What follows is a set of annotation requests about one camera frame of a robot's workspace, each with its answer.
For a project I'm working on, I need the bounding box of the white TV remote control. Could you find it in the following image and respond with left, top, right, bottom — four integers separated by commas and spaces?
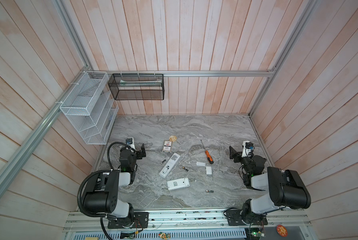
159, 153, 181, 179

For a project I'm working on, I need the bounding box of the red round sticker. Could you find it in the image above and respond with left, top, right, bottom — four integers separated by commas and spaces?
277, 225, 288, 237

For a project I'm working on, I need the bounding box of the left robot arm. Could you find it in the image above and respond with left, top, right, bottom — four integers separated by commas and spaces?
77, 142, 146, 221

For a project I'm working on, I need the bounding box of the black wire mesh basket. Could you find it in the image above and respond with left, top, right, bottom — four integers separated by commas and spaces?
108, 73, 165, 101

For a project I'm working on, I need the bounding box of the white TV remote battery cover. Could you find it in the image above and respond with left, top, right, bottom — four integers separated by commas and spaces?
196, 162, 206, 167

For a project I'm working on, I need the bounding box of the white wire mesh shelf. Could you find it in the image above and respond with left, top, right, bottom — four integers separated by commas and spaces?
60, 71, 119, 145

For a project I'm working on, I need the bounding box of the aluminium mounting rail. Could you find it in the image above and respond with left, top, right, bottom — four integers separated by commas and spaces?
63, 208, 312, 233

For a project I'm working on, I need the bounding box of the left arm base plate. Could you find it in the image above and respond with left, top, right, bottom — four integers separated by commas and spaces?
108, 212, 149, 230

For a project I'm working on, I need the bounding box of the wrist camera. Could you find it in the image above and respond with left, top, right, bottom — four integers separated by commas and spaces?
242, 141, 255, 158
126, 138, 136, 150

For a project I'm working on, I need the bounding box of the black corrugated cable conduit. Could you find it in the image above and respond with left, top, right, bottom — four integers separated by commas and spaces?
76, 169, 112, 218

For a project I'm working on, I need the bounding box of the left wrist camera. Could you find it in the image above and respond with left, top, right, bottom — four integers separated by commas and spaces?
126, 138, 136, 150

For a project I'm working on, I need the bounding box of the white air conditioner remote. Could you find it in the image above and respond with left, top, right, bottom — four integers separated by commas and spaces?
167, 178, 190, 191

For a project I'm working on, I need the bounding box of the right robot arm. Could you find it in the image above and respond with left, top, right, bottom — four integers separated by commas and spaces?
229, 142, 312, 220

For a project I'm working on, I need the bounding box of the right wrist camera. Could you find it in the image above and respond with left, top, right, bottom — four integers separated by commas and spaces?
242, 141, 255, 158

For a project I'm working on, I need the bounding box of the round wooden coaster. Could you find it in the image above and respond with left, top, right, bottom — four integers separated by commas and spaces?
169, 136, 177, 142

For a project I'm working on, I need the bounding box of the orange black screwdriver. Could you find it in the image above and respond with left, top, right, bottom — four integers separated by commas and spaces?
201, 140, 214, 165

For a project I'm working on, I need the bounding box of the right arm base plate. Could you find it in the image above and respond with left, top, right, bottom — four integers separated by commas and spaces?
223, 208, 268, 226

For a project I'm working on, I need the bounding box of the playing card box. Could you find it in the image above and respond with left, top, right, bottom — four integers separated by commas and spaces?
162, 140, 173, 153

